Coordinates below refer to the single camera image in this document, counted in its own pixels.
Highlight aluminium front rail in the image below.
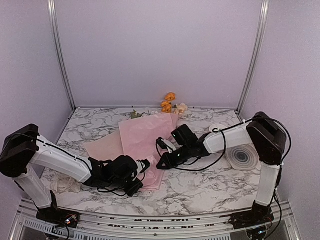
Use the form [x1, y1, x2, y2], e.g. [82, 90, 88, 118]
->
[8, 199, 301, 240]

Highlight pink wrapping paper sheet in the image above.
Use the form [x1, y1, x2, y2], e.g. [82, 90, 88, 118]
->
[83, 113, 178, 191]

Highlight aluminium frame post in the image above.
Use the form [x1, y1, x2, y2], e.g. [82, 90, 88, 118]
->
[47, 0, 77, 112]
[236, 0, 270, 115]

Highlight peach flower long green stem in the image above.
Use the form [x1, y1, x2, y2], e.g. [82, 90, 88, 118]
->
[172, 103, 188, 115]

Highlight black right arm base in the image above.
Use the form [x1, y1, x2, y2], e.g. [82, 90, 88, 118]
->
[228, 200, 275, 230]

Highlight white flower bunch green leaves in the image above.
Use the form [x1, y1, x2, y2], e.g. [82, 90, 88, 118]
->
[130, 109, 159, 119]

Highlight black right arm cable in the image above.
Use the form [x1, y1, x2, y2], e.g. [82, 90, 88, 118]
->
[156, 117, 292, 172]

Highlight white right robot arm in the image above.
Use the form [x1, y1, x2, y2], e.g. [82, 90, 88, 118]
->
[155, 111, 291, 224]

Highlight orange flower stem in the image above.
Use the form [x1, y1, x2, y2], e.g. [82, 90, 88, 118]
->
[160, 92, 176, 113]

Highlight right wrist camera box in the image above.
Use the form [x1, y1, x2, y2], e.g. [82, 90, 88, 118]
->
[171, 124, 198, 147]

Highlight cream ribbon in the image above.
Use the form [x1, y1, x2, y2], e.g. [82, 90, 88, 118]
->
[50, 173, 81, 194]

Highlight orange bowl white inside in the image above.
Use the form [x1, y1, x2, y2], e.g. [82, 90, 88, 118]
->
[209, 123, 226, 132]

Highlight aluminium frame right post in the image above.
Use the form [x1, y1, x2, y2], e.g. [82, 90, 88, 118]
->
[236, 0, 270, 115]

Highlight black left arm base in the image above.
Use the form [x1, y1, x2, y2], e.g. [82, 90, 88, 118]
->
[36, 190, 80, 228]

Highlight aluminium frame left post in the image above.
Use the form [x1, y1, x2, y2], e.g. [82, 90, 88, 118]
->
[47, 0, 77, 112]

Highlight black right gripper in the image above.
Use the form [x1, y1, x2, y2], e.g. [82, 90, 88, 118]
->
[156, 143, 193, 170]

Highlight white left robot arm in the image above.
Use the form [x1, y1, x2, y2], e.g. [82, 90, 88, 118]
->
[0, 123, 150, 223]

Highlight grey swirl ceramic plate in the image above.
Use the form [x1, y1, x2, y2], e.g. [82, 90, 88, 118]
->
[225, 144, 259, 171]

